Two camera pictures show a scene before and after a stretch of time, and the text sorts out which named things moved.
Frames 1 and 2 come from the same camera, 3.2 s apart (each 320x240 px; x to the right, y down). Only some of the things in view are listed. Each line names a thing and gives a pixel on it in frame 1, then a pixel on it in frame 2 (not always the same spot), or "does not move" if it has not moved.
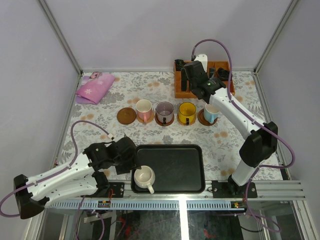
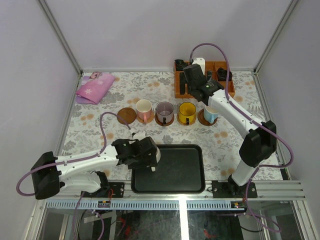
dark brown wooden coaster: [161, 123] does not move
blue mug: [211, 113] does not move
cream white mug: [144, 177] to [158, 158]
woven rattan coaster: [178, 119] does not move
